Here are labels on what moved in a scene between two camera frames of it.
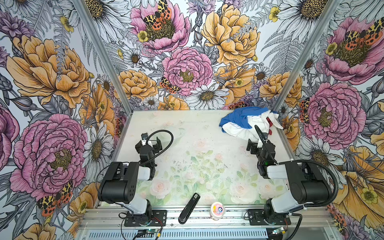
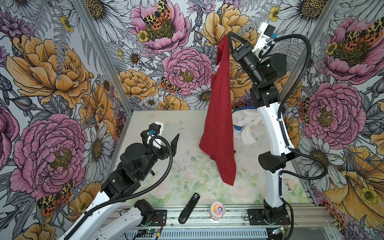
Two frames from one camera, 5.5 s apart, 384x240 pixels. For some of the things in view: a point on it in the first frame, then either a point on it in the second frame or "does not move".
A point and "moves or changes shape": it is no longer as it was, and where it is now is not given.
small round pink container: [217, 210] does not move
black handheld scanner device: [188, 208] does not move
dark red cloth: [270, 124] moves or changes shape
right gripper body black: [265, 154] -> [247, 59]
